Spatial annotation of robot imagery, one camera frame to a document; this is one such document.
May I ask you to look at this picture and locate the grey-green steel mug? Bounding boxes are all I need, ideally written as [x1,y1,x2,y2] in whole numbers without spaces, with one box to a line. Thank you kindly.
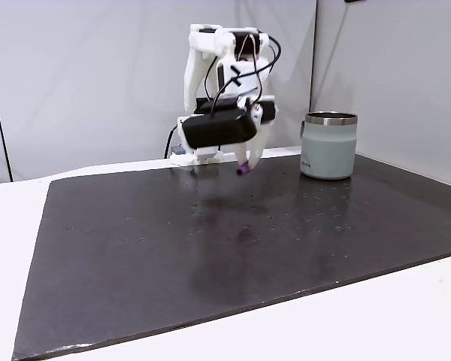
[299,111,359,181]

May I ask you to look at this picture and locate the black rubber mat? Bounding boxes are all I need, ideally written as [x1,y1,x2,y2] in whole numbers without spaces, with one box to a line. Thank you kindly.
[11,153,451,361]

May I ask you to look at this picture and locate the black camera box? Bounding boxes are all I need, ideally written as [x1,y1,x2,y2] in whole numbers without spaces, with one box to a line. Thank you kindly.
[182,108,259,150]

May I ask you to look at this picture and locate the black camera cable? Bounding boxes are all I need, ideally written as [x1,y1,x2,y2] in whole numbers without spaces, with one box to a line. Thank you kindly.
[204,34,283,118]

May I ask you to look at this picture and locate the black power cable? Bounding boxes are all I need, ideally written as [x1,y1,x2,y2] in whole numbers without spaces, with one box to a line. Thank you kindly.
[164,126,179,159]

